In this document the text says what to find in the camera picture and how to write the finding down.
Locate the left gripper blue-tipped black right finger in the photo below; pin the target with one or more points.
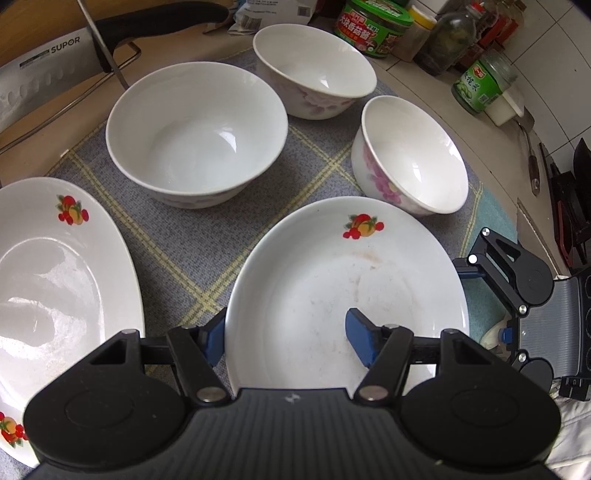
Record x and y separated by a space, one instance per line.
388 352

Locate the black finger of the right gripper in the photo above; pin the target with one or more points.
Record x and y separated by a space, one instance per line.
519 279

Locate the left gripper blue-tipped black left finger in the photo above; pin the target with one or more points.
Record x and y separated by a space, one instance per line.
192 353

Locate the white fruit-print plate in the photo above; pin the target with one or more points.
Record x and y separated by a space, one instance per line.
286 321

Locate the white plate with stain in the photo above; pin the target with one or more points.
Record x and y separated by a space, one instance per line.
68 283

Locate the white pink-floral bowl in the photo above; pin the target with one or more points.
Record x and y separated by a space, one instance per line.
403 156

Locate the large white floral bowl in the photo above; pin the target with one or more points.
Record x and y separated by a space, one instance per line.
193 135

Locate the grey checked towel mat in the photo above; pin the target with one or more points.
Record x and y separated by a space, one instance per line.
187 260

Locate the metal spatula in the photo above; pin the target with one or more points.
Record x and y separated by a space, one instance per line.
526 123

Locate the green label pickle jar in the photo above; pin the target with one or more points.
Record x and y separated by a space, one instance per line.
483 82

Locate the green-lid sauce jar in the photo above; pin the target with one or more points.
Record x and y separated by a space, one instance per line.
374 26

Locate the steel cleaver knife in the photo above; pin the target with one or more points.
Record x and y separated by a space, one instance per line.
158 20

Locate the white plastic bag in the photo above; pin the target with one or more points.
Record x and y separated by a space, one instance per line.
253 15

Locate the wire cutting board rack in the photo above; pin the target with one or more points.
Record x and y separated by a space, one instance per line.
37 77

